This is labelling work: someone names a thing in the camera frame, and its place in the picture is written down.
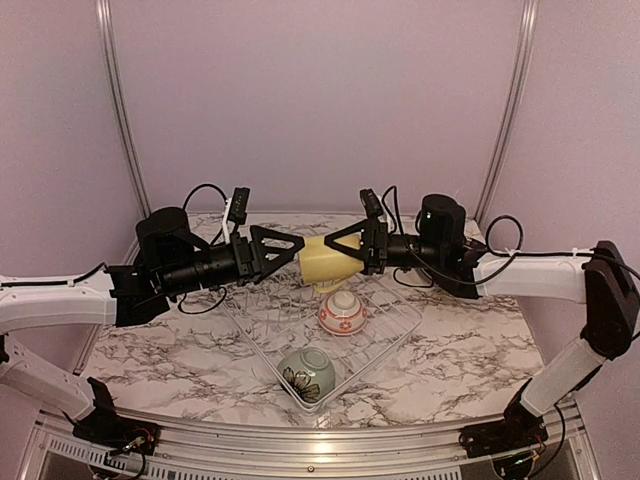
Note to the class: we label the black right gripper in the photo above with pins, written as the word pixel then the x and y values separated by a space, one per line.
pixel 375 235

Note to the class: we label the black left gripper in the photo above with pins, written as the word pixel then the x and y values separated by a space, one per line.
pixel 251 258

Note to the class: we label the yellow mug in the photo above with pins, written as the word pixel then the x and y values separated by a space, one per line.
pixel 326 269

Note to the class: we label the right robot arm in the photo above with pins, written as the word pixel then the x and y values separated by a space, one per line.
pixel 582 303

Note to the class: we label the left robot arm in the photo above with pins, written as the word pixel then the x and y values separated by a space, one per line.
pixel 107 296

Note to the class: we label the white bowl with red pattern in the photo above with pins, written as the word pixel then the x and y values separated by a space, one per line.
pixel 342 313

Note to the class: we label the green bowl with flower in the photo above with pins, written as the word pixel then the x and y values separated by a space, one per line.
pixel 310 372

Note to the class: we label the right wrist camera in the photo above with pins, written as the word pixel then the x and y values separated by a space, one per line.
pixel 371 203

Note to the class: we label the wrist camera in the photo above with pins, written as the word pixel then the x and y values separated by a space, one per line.
pixel 235 213
pixel 371 203

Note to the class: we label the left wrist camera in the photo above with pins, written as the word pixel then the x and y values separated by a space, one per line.
pixel 235 213

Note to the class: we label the white wire dish rack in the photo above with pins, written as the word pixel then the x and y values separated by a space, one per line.
pixel 318 341

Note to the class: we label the front aluminium rail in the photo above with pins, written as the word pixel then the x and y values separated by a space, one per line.
pixel 192 449

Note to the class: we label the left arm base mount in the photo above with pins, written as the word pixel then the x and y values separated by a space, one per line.
pixel 104 426

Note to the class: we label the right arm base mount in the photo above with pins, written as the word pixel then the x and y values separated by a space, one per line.
pixel 518 428

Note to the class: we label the right aluminium frame post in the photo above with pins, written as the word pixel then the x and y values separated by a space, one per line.
pixel 515 93

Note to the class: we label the aluminium frame post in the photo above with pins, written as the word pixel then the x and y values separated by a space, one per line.
pixel 106 27
pixel 515 93

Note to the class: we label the left aluminium frame post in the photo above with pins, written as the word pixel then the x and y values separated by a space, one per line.
pixel 106 27

